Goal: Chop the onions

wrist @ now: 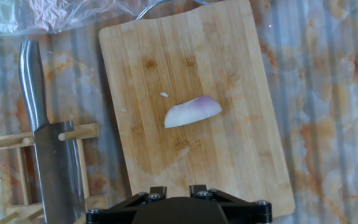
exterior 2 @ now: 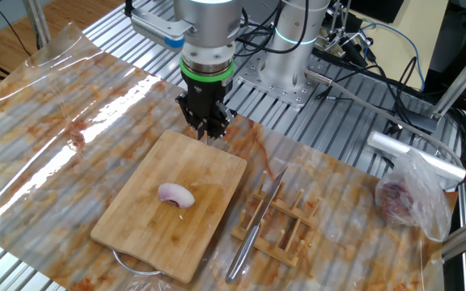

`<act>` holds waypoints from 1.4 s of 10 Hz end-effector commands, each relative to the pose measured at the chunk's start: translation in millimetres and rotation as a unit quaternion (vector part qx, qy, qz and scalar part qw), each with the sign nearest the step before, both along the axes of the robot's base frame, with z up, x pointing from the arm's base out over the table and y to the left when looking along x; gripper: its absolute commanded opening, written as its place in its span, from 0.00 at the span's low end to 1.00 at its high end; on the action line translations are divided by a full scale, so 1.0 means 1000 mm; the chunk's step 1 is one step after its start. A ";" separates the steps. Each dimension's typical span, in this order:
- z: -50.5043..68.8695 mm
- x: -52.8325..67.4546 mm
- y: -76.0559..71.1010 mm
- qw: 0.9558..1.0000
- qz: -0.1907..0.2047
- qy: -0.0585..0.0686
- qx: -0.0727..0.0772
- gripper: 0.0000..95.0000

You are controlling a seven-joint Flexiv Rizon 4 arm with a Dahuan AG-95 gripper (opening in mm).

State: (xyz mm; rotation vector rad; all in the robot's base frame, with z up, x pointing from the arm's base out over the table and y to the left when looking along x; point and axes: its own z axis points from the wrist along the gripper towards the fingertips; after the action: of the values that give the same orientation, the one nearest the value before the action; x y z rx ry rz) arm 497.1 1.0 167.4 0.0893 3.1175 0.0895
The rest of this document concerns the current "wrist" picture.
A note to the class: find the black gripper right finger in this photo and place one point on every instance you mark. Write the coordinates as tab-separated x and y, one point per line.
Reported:
247	211

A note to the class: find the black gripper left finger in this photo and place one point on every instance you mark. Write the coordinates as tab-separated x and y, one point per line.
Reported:
113	213

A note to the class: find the steel cleaver knife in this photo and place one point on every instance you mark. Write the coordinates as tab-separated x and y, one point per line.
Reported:
57	168

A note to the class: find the red onion wedge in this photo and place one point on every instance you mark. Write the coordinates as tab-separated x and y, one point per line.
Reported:
191	112

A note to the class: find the clear bag of onions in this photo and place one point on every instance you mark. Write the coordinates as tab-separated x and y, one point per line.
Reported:
42	14

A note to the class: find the wooden peg dish rack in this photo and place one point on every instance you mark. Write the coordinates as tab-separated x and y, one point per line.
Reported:
82	132

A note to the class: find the tiny onion bit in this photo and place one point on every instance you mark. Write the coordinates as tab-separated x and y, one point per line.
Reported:
123	109
164	94

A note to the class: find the clear plastic table sheet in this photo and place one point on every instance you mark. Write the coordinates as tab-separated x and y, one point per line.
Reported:
322	124

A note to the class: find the bamboo cutting board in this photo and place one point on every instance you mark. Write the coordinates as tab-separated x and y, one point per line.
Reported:
197	56

